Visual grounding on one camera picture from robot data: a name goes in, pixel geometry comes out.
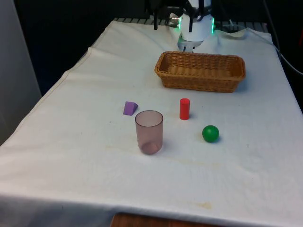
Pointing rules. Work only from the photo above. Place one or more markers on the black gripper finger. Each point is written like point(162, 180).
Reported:
point(156, 21)
point(190, 24)

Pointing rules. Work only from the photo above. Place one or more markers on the purple triangular block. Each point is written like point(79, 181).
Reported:
point(129, 109)

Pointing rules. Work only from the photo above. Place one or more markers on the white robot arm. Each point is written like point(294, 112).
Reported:
point(201, 29)

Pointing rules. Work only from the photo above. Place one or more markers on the brown wicker basket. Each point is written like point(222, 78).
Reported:
point(201, 81)

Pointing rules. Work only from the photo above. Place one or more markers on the red cylinder block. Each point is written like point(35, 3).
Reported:
point(184, 110)

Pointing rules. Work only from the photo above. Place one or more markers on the green ball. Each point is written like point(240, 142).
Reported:
point(210, 134)

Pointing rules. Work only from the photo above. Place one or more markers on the see-through pink cup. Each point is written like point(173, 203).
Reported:
point(149, 132)

